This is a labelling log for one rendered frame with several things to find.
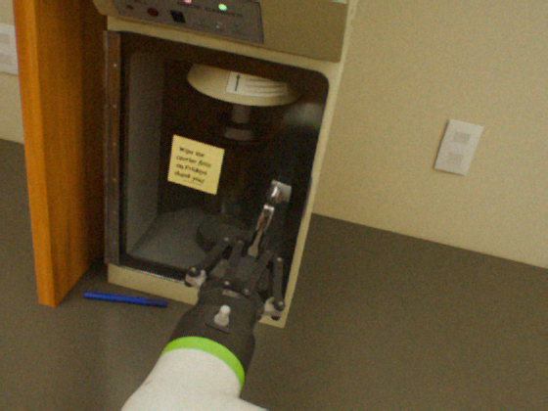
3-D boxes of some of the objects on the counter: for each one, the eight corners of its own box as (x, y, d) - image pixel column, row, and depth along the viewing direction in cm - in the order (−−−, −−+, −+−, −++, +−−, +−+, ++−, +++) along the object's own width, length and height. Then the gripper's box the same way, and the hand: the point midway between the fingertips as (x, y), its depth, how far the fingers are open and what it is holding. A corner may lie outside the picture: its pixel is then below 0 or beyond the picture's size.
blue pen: (85, 295, 96) (85, 290, 95) (167, 304, 97) (167, 299, 96) (83, 298, 95) (83, 294, 94) (165, 308, 96) (166, 303, 95)
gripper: (287, 334, 62) (317, 224, 82) (164, 286, 62) (223, 188, 83) (267, 377, 66) (300, 262, 86) (152, 332, 66) (211, 227, 87)
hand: (257, 238), depth 82 cm, fingers closed, pressing on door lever
